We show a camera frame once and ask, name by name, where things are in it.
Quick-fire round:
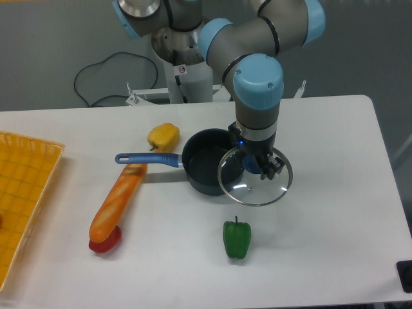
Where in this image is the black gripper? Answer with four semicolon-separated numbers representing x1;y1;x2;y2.
228;122;284;180

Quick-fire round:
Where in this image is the glass lid with blue knob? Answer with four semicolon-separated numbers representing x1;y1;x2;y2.
218;148;294;207

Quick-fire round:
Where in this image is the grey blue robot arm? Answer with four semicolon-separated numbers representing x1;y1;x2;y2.
113;1;326;179

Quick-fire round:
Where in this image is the black cable on floor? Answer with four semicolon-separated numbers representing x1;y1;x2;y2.
73;51;159;108

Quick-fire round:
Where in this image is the black object at table corner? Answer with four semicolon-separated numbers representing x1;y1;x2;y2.
396;260;412;294

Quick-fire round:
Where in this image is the yellow plastic basket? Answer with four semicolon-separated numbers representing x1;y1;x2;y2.
1;131;65;290

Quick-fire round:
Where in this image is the red bell pepper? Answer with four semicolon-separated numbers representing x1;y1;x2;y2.
88;225;122;254

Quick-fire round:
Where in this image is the yellow bell pepper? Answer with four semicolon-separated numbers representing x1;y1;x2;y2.
147;123;180;153

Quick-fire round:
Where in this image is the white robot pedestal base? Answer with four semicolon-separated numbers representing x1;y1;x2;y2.
125;27;306;107

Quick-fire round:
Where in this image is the green bell pepper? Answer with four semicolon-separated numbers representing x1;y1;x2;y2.
223;216;252;259

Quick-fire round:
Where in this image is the dark pot with blue handle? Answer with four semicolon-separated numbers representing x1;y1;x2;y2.
115;128;243;196

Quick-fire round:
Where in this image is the baguette bread loaf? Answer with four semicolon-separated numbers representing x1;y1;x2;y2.
89;164;147;243

